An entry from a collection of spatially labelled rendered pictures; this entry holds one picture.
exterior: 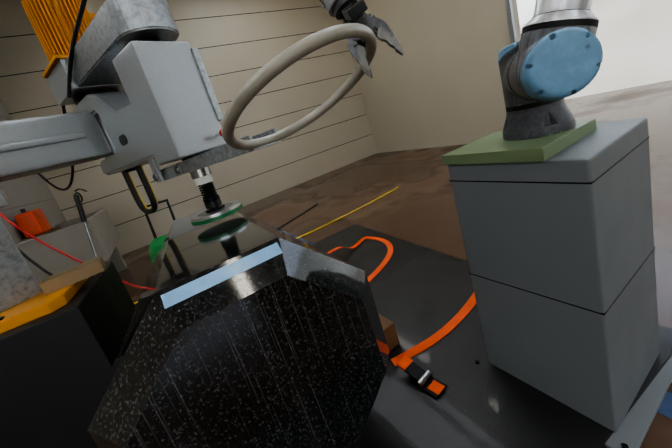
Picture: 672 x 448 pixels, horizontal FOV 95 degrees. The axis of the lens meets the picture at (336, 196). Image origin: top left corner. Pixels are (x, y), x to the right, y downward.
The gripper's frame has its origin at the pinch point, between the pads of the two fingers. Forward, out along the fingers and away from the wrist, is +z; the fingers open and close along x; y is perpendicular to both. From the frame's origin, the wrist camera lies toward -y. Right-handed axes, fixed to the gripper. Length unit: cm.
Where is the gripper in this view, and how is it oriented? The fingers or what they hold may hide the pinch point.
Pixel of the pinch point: (385, 63)
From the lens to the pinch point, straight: 89.5
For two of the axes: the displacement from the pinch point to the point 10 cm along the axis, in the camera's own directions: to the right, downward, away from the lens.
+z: 5.6, 8.3, -0.2
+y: 1.7, -0.9, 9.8
